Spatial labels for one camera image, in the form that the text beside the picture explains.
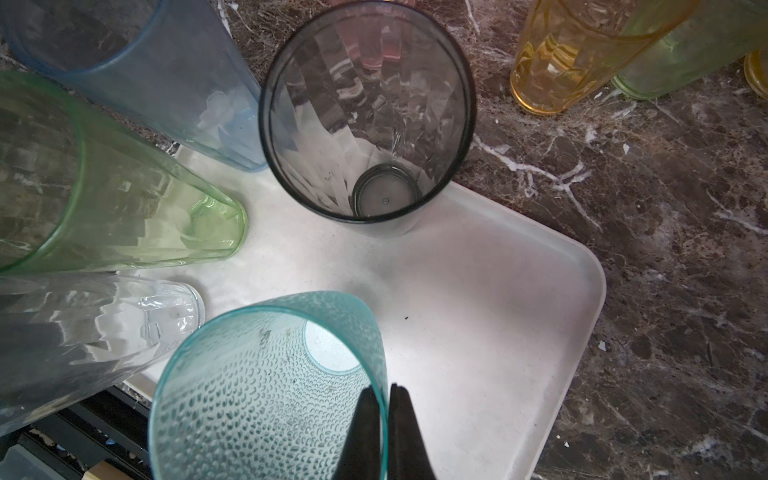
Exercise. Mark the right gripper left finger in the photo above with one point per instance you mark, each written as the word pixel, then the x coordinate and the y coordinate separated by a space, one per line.
pixel 361 453

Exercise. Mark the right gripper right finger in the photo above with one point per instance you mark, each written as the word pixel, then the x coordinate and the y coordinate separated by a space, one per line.
pixel 407 456

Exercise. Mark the frosted teal textured glass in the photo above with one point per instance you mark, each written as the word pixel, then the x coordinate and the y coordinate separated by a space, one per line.
pixel 268 391

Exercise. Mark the beige plastic tray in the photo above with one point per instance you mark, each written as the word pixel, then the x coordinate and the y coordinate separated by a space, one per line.
pixel 484 313

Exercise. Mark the clear faceted glass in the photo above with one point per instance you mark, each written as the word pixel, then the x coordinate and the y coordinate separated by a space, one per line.
pixel 66 337

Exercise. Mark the dark grey tall glass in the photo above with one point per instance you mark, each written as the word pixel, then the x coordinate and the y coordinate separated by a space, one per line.
pixel 366 115

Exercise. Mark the light green tall glass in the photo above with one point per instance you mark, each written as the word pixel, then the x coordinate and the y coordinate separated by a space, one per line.
pixel 79 192

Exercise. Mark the blue tall plastic glass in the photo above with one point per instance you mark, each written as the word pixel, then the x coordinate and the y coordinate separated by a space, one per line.
pixel 168 65

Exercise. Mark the tall yellow glass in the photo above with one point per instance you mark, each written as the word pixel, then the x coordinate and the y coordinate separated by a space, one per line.
pixel 755 70

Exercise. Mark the short yellow glass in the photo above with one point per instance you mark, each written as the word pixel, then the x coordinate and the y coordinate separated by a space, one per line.
pixel 568 49

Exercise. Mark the short green glass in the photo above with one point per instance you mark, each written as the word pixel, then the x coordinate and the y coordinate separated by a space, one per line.
pixel 716 34

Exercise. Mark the black front rail base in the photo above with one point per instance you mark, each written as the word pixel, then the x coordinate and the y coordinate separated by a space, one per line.
pixel 110 426

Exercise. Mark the wooden block on rail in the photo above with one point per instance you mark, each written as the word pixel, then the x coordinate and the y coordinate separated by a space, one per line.
pixel 105 471

